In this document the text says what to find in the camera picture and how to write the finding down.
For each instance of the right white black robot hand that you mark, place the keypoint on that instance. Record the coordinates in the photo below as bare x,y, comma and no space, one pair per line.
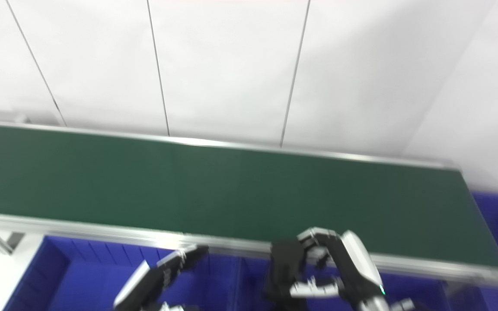
357,263

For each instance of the green conveyor belt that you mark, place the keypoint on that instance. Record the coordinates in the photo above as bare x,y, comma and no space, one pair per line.
102,232
231,190

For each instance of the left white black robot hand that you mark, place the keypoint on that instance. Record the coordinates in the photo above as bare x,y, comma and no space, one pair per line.
145,285

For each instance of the black cylinder part square base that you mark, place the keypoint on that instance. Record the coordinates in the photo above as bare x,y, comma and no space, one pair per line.
283,259

